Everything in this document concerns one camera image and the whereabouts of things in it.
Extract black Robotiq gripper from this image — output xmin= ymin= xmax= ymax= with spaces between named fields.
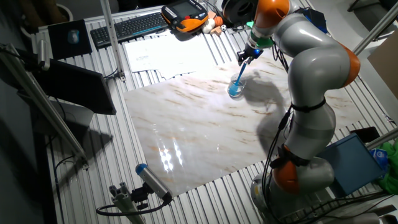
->
xmin=236 ymin=41 xmax=264 ymax=67

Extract blue stirring rod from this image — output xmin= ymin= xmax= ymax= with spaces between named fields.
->
xmin=233 ymin=60 xmax=249 ymax=90

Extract clear glass beaker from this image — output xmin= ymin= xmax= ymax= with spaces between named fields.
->
xmin=226 ymin=73 xmax=248 ymax=99

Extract black round spool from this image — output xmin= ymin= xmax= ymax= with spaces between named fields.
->
xmin=221 ymin=0 xmax=261 ymax=26

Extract white toy figure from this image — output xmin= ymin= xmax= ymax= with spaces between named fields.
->
xmin=201 ymin=17 xmax=216 ymax=34

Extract white paper sheet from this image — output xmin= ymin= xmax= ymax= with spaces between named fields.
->
xmin=149 ymin=30 xmax=218 ymax=80
xmin=123 ymin=39 xmax=165 ymax=74

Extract orange black teach pendant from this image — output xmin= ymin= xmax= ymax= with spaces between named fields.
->
xmin=160 ymin=0 xmax=209 ymax=34

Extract black pouch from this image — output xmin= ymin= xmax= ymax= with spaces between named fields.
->
xmin=301 ymin=7 xmax=328 ymax=32

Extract white marble pattern sheet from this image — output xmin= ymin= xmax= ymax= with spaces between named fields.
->
xmin=123 ymin=57 xmax=364 ymax=197

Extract black computer keyboard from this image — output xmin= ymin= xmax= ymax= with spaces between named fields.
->
xmin=90 ymin=11 xmax=170 ymax=50

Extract thick aluminium beam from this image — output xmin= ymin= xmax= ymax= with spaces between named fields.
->
xmin=351 ymin=1 xmax=398 ymax=57

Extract brown cardboard box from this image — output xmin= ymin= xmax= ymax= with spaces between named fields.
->
xmin=367 ymin=30 xmax=398 ymax=100

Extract black flat device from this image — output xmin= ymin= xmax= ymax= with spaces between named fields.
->
xmin=349 ymin=126 xmax=381 ymax=144

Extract blue box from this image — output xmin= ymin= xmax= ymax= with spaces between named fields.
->
xmin=317 ymin=133 xmax=386 ymax=197

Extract thin aluminium beam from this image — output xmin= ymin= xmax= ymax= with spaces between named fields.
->
xmin=365 ymin=127 xmax=398 ymax=151

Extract blue printed packet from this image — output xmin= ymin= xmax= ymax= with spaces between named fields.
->
xmin=369 ymin=148 xmax=389 ymax=170

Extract dark flat monitor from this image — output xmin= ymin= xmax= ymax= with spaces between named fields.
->
xmin=32 ymin=58 xmax=118 ymax=116

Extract grey computer mouse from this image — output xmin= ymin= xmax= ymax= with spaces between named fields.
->
xmin=67 ymin=29 xmax=80 ymax=45

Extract grey monitor base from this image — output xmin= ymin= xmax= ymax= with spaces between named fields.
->
xmin=30 ymin=99 xmax=95 ymax=135

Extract short aluminium profile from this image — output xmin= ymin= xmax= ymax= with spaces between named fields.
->
xmin=108 ymin=182 xmax=147 ymax=224

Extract black mouse pad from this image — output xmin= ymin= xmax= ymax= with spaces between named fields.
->
xmin=47 ymin=19 xmax=93 ymax=60

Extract green cloth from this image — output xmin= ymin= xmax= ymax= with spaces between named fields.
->
xmin=374 ymin=141 xmax=398 ymax=195

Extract long diagonal aluminium beam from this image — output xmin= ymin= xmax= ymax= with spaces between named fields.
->
xmin=0 ymin=43 xmax=90 ymax=170

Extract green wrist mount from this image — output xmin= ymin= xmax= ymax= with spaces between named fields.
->
xmin=251 ymin=30 xmax=275 ymax=49

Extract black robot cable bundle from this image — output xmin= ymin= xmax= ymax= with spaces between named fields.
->
xmin=261 ymin=42 xmax=295 ymax=223

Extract upright aluminium post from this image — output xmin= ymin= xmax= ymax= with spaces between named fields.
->
xmin=99 ymin=0 xmax=127 ymax=82

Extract silver camera with blue cap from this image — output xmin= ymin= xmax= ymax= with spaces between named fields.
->
xmin=135 ymin=163 xmax=174 ymax=202

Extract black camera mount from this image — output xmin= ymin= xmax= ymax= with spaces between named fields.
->
xmin=130 ymin=183 xmax=154 ymax=211

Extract black floor cables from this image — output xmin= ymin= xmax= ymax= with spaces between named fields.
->
xmin=292 ymin=190 xmax=396 ymax=224

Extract black camera cable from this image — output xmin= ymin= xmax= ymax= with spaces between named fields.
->
xmin=95 ymin=198 xmax=170 ymax=217

